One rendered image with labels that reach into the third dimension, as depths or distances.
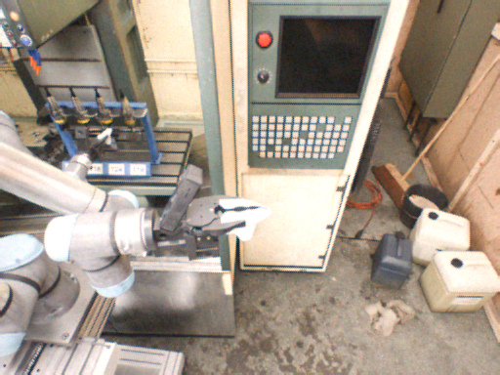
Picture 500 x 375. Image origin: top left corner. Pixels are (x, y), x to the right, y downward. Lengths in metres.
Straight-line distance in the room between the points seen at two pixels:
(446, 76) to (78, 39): 2.55
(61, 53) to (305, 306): 2.12
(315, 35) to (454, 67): 1.91
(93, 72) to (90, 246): 1.76
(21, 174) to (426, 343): 2.20
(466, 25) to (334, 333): 2.25
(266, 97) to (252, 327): 1.43
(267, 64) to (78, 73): 1.36
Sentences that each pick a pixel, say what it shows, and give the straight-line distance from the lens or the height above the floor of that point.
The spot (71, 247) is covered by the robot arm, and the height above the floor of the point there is 1.58.
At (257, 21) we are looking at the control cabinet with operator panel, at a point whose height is 1.65.
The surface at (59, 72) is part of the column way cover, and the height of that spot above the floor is 1.16.
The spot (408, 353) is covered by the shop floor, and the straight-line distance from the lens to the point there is 2.30.
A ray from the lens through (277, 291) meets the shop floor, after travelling 2.26.
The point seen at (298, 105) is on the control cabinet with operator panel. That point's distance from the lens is 1.31.
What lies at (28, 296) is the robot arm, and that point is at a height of 1.34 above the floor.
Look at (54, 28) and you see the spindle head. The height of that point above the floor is 1.56.
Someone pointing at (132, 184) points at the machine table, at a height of 0.88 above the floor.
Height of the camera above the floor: 1.98
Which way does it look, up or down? 45 degrees down
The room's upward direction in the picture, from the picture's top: straight up
